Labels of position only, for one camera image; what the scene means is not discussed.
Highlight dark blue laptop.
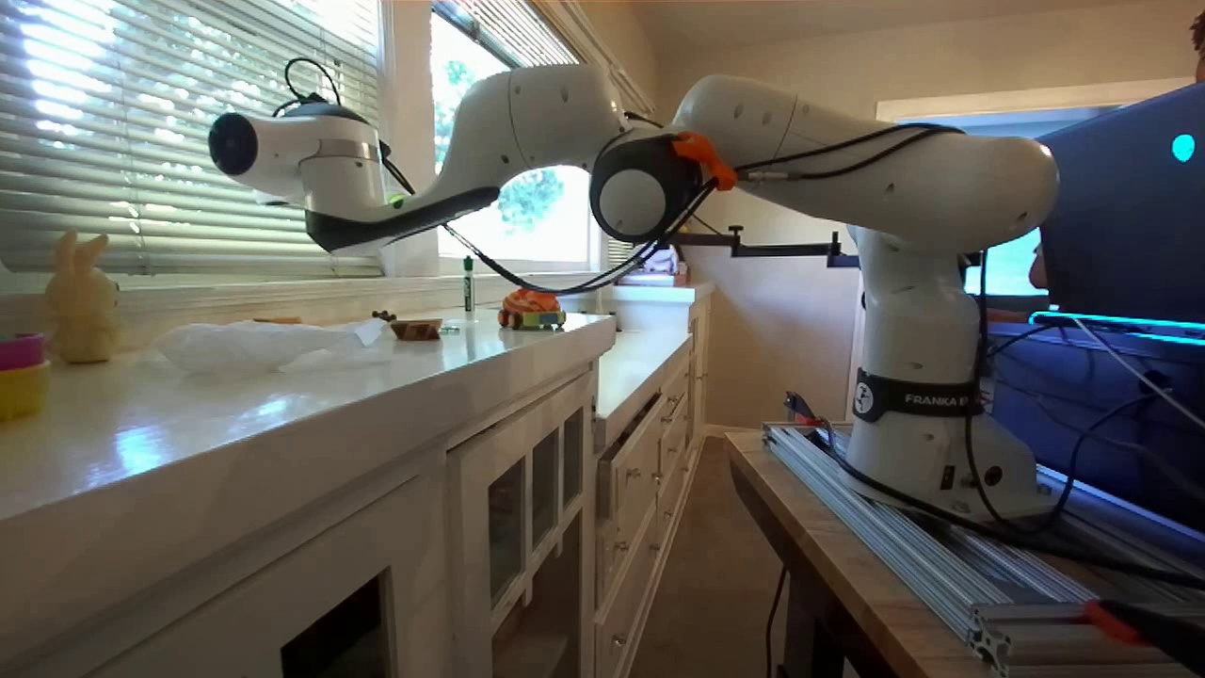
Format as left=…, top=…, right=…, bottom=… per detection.
left=1029, top=79, right=1205, bottom=343

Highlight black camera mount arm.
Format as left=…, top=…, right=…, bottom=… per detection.
left=673, top=222, right=863, bottom=276

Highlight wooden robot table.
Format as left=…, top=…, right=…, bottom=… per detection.
left=722, top=427, right=1205, bottom=678

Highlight yellow bunny figurine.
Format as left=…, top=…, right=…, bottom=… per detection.
left=44, top=231, right=124, bottom=370

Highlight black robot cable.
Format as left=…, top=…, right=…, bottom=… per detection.
left=372, top=134, right=690, bottom=302

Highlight orange toy car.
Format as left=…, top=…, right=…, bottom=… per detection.
left=496, top=287, right=570, bottom=335

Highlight white counter cabinet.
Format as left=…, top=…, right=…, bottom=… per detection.
left=0, top=284, right=707, bottom=678

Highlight aluminium extrusion rail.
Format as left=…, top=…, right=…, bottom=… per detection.
left=764, top=422, right=1205, bottom=670

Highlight yellow pink toy cup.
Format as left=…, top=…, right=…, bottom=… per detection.
left=0, top=333, right=55, bottom=427

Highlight bare glass window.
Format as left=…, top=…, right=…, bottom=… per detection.
left=431, top=0, right=601, bottom=276

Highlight white window blinds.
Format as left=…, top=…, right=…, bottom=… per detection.
left=0, top=0, right=387, bottom=276

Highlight dark brown toy piece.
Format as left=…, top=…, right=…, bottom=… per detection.
left=387, top=315, right=446, bottom=345

